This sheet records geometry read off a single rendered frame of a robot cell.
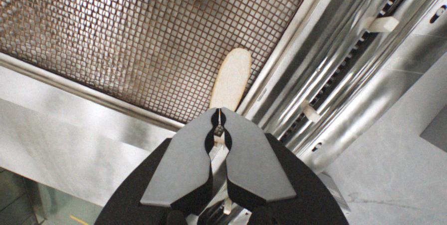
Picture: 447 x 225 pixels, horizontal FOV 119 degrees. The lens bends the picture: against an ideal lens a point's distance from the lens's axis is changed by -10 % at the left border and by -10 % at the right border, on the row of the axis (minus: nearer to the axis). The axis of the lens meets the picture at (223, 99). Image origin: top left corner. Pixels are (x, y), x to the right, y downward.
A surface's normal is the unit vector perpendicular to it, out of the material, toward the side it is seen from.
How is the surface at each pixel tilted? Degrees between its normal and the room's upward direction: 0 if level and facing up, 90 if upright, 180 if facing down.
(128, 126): 10
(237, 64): 8
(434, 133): 90
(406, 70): 0
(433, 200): 0
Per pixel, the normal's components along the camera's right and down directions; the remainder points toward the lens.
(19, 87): 0.02, 0.45
